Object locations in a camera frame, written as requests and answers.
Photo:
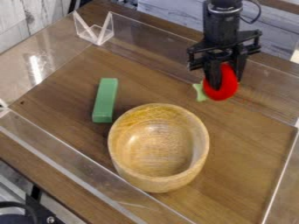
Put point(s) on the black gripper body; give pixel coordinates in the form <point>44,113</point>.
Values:
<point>226,52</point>

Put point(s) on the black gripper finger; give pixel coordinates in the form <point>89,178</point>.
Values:
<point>212,68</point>
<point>240,63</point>

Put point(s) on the red plush apple green leaf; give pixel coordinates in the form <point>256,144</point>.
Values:
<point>229,86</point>

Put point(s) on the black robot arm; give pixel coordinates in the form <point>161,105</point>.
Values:
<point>225,44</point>

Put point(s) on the green rectangular block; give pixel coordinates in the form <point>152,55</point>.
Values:
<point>105,101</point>

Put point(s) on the wooden bowl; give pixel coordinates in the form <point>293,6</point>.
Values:
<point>158,144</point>

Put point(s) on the clear acrylic front barrier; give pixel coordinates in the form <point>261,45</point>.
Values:
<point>89,188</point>

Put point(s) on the black clamp under table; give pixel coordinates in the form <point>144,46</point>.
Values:
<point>36,213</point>

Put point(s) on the clear acrylic corner bracket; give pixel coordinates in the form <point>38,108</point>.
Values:
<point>96,34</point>

